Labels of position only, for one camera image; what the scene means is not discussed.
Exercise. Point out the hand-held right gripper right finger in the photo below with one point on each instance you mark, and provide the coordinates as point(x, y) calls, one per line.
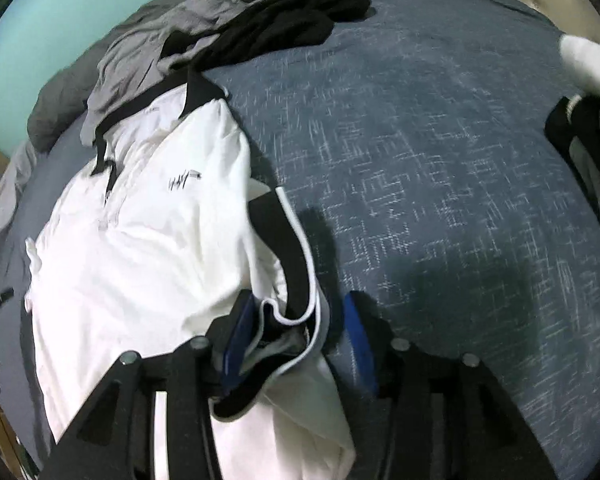
point(360, 345)

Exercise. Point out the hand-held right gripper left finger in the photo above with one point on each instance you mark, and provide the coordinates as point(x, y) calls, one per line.
point(237, 340)

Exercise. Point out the white polo shirt black collar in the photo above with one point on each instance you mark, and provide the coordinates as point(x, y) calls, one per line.
point(130, 270)

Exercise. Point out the light grey blanket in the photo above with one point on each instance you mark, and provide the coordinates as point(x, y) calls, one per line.
point(0, 210)

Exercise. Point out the dark grey rolled duvet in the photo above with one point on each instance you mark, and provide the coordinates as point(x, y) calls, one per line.
point(60, 110)

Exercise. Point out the grey shirt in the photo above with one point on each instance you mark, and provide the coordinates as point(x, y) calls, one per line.
point(140, 55)

